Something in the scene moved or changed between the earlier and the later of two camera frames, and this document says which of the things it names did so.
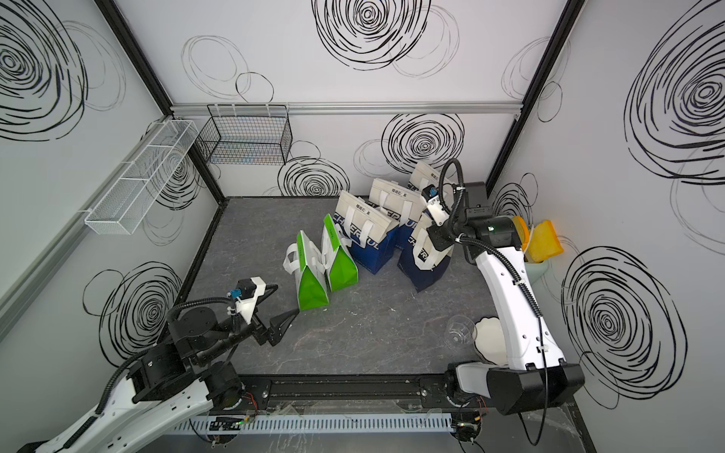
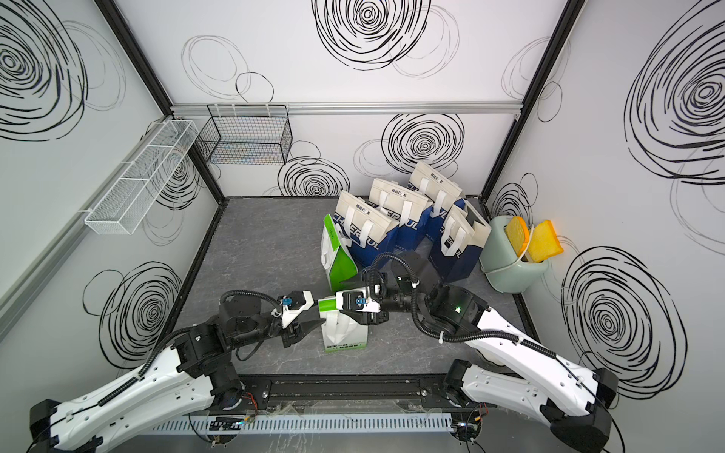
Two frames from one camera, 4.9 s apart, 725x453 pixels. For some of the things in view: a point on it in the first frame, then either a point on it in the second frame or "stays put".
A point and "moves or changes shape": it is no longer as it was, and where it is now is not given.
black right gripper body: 442,235 → 382,315
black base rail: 350,391 stays put
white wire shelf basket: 143,180 stays put
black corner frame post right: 570,15 stays put
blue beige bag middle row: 399,202 stays put
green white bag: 306,261 → 341,331
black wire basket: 246,134 stays put
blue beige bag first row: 368,231 stays put
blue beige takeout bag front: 418,261 moves or changes shape
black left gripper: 273,332 → 297,334
